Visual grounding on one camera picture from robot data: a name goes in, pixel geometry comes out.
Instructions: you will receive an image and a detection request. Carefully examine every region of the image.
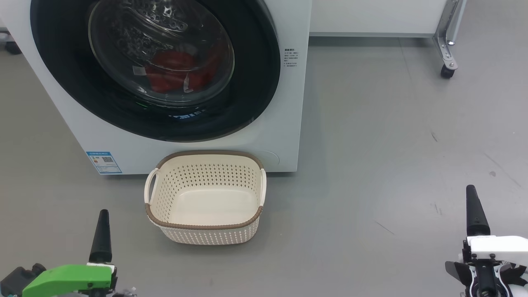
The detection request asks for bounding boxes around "white partition panel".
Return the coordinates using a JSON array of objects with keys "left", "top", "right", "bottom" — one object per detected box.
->
[{"left": 309, "top": 0, "right": 450, "bottom": 38}]

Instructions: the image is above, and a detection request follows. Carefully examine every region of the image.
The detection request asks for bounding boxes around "cream perforated laundry basket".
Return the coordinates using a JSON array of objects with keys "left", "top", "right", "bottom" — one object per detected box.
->
[{"left": 144, "top": 150, "right": 267, "bottom": 245}]

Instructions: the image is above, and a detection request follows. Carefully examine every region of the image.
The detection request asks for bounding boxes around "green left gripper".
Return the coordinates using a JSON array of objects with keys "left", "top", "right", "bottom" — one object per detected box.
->
[{"left": 23, "top": 209, "right": 137, "bottom": 297}]

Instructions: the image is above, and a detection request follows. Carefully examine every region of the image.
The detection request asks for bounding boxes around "blue energy label sticker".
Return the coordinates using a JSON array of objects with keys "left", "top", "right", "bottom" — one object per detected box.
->
[{"left": 86, "top": 151, "right": 123, "bottom": 174}]

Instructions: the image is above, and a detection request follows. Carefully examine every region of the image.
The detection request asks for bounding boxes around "black-rimmed glass washer door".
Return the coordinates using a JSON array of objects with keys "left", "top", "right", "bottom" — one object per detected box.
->
[{"left": 30, "top": 0, "right": 282, "bottom": 143}]

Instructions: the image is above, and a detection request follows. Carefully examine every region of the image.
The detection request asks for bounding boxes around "white front-load washing machine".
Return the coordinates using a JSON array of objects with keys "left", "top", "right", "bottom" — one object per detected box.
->
[{"left": 0, "top": 0, "right": 312, "bottom": 176}]

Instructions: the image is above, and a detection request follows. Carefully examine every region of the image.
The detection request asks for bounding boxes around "red garment white striped collar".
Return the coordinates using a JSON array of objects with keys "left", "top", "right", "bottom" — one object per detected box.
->
[{"left": 144, "top": 50, "right": 194, "bottom": 93}]

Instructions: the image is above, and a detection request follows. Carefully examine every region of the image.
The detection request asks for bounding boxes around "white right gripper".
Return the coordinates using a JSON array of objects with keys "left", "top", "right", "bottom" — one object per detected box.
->
[{"left": 445, "top": 185, "right": 528, "bottom": 297}]

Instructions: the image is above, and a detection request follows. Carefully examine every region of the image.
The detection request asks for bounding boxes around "silver metal frame leg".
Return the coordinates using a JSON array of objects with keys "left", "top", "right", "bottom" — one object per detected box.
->
[{"left": 432, "top": 0, "right": 468, "bottom": 68}]

